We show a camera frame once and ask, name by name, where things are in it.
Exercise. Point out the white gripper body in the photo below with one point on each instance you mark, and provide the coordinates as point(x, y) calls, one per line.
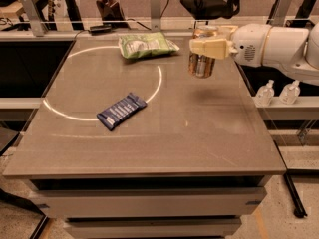
point(247, 47)

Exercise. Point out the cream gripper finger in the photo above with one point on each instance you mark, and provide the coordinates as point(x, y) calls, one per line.
point(212, 48)
point(226, 31)

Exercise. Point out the orange soda can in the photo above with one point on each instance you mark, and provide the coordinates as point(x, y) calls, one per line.
point(201, 66)

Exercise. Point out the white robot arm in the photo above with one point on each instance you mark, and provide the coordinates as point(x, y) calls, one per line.
point(292, 51)

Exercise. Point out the blue rxbar wrapper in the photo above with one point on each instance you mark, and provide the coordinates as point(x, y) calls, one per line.
point(120, 111)

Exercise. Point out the black office chair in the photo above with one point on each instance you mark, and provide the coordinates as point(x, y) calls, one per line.
point(211, 9)

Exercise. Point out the green chip bag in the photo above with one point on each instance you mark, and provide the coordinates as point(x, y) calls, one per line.
point(136, 46)

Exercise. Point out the dark brown box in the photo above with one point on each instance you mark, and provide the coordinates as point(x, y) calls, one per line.
point(111, 13)

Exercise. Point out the black power adapter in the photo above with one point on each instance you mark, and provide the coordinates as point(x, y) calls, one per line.
point(101, 29)

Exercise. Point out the upper cabinet drawer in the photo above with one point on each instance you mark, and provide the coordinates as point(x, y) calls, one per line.
point(148, 203)

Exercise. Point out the cabinet drawer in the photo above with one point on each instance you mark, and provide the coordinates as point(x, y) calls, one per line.
point(148, 203)
point(158, 228)

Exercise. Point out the lower cabinet drawer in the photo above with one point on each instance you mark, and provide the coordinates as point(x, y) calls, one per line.
point(158, 228)

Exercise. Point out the right metal bracket post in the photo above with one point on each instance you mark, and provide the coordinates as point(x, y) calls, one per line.
point(278, 16)

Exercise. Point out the metal bracket post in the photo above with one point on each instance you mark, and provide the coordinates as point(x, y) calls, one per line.
point(38, 28)
point(155, 15)
point(278, 16)

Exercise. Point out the middle metal bracket post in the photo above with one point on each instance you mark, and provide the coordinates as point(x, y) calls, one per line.
point(155, 15)

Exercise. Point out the left metal bracket post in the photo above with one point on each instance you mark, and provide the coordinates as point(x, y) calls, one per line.
point(38, 28)

